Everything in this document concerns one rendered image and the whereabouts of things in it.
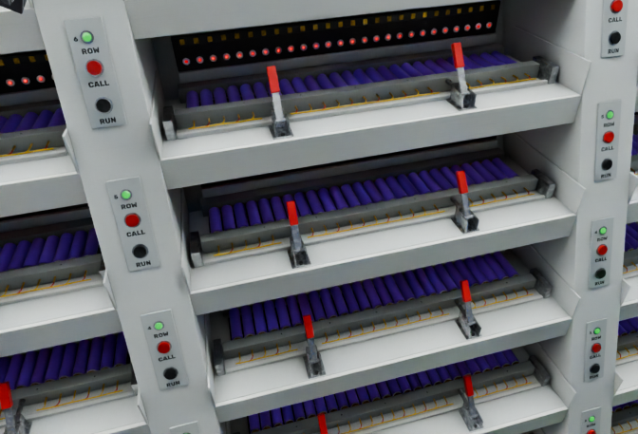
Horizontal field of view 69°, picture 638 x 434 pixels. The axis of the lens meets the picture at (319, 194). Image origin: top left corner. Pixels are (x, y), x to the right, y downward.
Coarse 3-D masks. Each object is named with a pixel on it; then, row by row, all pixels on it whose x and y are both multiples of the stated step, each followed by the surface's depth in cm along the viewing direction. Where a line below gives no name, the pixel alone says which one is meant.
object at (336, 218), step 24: (432, 192) 76; (456, 192) 76; (480, 192) 76; (504, 192) 78; (528, 192) 77; (312, 216) 72; (336, 216) 72; (360, 216) 73; (384, 216) 74; (216, 240) 69; (240, 240) 70; (264, 240) 71
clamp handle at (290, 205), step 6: (288, 204) 66; (294, 204) 66; (288, 210) 66; (294, 210) 66; (294, 216) 66; (294, 222) 66; (294, 228) 66; (294, 234) 66; (294, 240) 66; (300, 240) 67; (294, 246) 66; (300, 246) 67
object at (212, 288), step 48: (480, 144) 86; (528, 144) 82; (576, 192) 72; (192, 240) 68; (288, 240) 71; (336, 240) 71; (384, 240) 70; (432, 240) 70; (480, 240) 71; (528, 240) 74; (192, 288) 64; (240, 288) 65; (288, 288) 67
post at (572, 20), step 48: (528, 0) 76; (576, 0) 66; (576, 48) 68; (624, 96) 70; (576, 144) 71; (624, 144) 72; (624, 192) 74; (576, 240) 75; (624, 240) 77; (576, 288) 77; (576, 336) 80; (576, 384) 83; (576, 432) 86
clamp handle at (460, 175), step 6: (456, 174) 71; (462, 174) 71; (462, 180) 71; (462, 186) 71; (462, 192) 71; (462, 198) 71; (462, 204) 71; (468, 204) 71; (468, 210) 71; (468, 216) 71
